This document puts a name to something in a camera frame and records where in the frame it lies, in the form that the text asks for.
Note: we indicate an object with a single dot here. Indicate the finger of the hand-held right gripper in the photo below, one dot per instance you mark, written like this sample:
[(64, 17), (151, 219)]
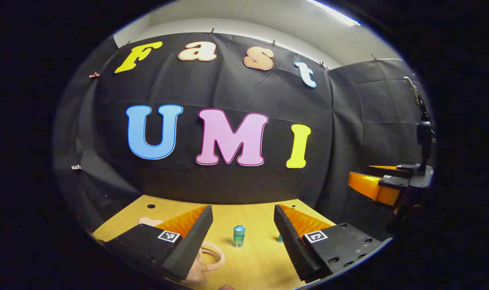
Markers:
[(397, 170), (373, 189)]

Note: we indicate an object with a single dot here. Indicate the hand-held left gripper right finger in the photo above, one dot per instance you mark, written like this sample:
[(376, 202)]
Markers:
[(293, 245)]

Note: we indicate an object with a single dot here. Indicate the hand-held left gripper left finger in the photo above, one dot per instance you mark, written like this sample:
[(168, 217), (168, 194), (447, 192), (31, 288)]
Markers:
[(188, 241)]

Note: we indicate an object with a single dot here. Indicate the pink suitcase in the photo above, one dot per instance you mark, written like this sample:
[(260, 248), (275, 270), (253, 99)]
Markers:
[(198, 272)]

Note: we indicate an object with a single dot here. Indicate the blue cap clear bottle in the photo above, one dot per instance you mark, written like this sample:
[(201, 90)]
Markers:
[(239, 237)]

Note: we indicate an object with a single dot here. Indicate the ceiling light strip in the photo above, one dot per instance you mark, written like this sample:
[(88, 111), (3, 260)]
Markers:
[(335, 13)]

